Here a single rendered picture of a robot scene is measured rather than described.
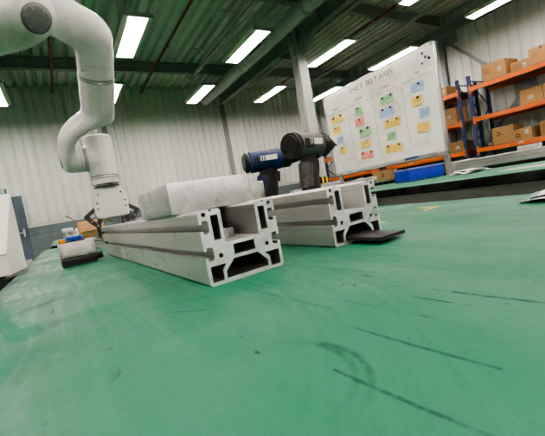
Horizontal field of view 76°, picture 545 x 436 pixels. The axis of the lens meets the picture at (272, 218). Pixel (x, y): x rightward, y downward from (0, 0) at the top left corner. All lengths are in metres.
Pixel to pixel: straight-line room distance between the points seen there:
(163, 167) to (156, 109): 2.01
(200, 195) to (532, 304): 0.36
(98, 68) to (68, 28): 0.10
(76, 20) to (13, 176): 11.30
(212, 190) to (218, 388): 0.32
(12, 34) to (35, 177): 11.32
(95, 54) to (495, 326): 1.00
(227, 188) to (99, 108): 0.69
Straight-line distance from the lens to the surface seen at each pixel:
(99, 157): 1.21
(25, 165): 12.30
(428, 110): 3.62
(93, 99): 1.10
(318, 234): 0.51
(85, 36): 1.04
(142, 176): 12.43
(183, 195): 0.45
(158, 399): 0.20
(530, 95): 10.51
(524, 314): 0.24
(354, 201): 0.55
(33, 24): 0.93
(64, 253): 1.00
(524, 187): 1.88
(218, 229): 0.40
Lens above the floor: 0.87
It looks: 4 degrees down
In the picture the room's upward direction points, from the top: 10 degrees counter-clockwise
